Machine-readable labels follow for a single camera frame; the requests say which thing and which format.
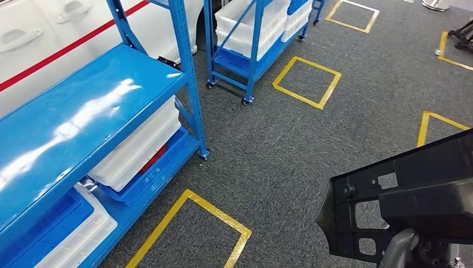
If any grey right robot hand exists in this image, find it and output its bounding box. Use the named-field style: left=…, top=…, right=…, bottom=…
left=377, top=228, right=466, bottom=268

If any black plastic plate frame part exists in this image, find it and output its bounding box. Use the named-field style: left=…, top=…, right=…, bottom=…
left=316, top=127, right=473, bottom=268

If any blue metal shelf rack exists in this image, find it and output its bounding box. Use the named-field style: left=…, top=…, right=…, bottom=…
left=0, top=0, right=211, bottom=268
left=311, top=0, right=327, bottom=27
left=202, top=0, right=315, bottom=107

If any black wheeled stand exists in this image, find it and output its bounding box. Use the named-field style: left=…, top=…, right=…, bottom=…
left=447, top=19, right=473, bottom=52

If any yellow white floor tape square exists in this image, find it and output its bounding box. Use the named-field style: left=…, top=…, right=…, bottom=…
left=325, top=0, right=380, bottom=34

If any white rounded base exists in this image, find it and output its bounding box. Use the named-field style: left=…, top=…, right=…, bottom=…
left=421, top=0, right=452, bottom=12

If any blue plastic bin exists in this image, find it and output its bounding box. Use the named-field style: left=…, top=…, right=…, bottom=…
left=0, top=190, right=95, bottom=268
left=216, top=35, right=286, bottom=71
left=287, top=0, right=310, bottom=16
left=98, top=127, right=190, bottom=207

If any red item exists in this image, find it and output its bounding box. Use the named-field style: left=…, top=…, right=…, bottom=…
left=138, top=143, right=168, bottom=175

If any red barrier belt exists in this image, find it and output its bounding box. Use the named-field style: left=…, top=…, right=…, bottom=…
left=0, top=0, right=148, bottom=93

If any white car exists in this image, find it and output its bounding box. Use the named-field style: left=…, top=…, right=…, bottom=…
left=0, top=0, right=205, bottom=119

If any white car door handle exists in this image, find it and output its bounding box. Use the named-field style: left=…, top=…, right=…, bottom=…
left=0, top=28, right=44, bottom=54
left=55, top=0, right=94, bottom=25

